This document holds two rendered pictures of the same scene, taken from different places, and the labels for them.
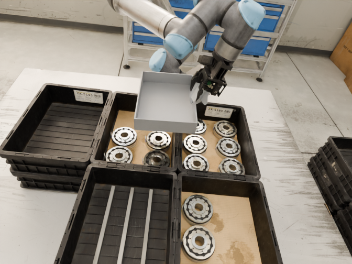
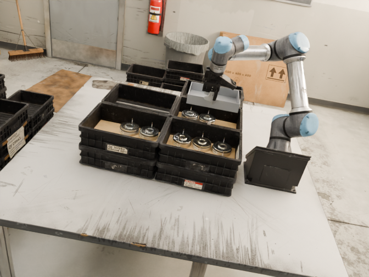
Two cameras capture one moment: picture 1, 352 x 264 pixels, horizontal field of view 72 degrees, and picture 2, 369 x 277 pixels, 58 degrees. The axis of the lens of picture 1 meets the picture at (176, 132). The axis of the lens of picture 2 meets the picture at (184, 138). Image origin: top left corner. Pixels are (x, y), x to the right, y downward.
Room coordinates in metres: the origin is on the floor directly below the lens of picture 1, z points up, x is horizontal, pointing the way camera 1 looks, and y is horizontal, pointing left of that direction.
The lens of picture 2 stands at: (0.84, -1.62, 1.78)
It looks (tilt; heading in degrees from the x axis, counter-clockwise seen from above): 31 degrees down; 100
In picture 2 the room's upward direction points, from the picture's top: 10 degrees clockwise
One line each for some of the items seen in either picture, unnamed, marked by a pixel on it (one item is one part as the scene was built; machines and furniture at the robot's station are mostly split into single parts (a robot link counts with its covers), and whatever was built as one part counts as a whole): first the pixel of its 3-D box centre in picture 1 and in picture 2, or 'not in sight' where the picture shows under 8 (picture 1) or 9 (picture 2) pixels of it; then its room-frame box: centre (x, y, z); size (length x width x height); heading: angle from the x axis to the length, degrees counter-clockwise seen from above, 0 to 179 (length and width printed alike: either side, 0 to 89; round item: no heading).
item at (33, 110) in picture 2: not in sight; (27, 121); (-0.79, 0.42, 0.31); 0.40 x 0.30 x 0.34; 99
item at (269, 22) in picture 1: (241, 29); not in sight; (2.67, -0.49, 0.60); 0.72 x 0.03 x 0.56; 99
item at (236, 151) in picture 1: (229, 146); not in sight; (0.70, -0.23, 0.86); 0.10 x 0.10 x 0.01
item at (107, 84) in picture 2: not in sight; (105, 84); (-0.22, 0.63, 0.71); 0.22 x 0.19 x 0.01; 9
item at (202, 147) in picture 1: (195, 143); (201, 142); (0.68, -0.09, 0.86); 0.10 x 0.10 x 0.01
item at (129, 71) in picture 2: not in sight; (145, 85); (-0.24, 1.67, 0.31); 0.40 x 0.30 x 0.34; 9
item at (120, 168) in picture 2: not in sight; (124, 148); (0.29, -0.20, 0.76); 0.40 x 0.30 x 0.12; 6
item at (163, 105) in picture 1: (166, 99); (213, 96); (0.68, 0.05, 1.07); 0.27 x 0.20 x 0.05; 8
